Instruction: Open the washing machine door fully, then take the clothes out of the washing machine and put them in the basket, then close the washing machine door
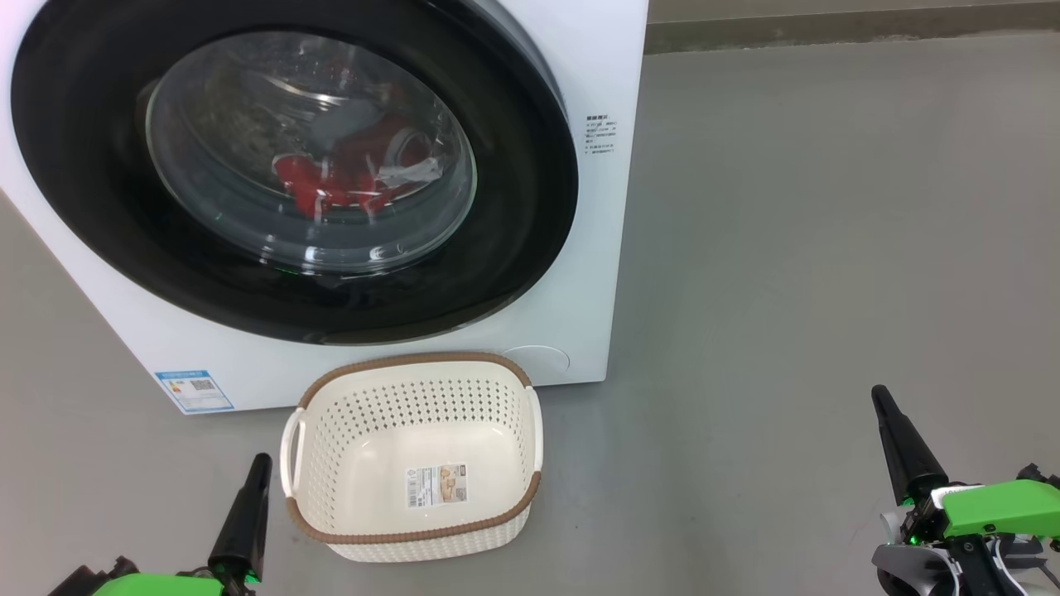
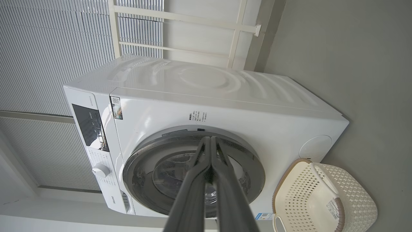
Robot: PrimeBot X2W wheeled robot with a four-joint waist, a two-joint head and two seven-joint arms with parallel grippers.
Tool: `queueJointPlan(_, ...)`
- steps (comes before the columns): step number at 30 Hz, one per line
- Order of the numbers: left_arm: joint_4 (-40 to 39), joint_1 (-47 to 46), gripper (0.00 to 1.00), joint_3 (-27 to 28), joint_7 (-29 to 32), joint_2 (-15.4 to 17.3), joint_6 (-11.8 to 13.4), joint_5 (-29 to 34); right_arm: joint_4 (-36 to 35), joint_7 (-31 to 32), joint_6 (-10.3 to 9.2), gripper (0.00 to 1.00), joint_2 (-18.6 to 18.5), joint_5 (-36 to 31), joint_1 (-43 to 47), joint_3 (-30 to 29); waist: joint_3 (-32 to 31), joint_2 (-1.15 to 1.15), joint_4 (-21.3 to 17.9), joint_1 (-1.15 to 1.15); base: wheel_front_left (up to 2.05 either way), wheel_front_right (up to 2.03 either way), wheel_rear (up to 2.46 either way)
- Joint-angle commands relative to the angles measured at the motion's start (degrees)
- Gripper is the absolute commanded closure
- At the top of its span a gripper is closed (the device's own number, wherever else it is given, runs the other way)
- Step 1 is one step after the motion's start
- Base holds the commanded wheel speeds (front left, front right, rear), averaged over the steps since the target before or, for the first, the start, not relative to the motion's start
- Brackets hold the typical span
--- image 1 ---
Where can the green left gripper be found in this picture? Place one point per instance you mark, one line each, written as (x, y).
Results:
(166, 586)

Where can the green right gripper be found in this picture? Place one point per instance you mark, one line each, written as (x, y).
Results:
(1002, 509)

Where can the black-rimmed glass washer door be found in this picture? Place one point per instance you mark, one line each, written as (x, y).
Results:
(99, 207)

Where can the red and white garment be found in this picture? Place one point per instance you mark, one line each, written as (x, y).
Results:
(331, 178)

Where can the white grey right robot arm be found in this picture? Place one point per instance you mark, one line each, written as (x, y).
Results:
(911, 571)

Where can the cream perforated laundry basket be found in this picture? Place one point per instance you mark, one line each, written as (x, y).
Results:
(373, 513)

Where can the white front-load washing machine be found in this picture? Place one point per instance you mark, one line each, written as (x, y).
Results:
(596, 248)

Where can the blue energy label sticker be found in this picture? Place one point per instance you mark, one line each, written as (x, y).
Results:
(195, 391)

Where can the paper product label sticker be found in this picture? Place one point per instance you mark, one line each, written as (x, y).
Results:
(436, 486)

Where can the grey skirting board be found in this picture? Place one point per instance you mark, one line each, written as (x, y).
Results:
(828, 31)

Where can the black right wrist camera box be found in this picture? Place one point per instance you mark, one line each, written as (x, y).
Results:
(1039, 478)

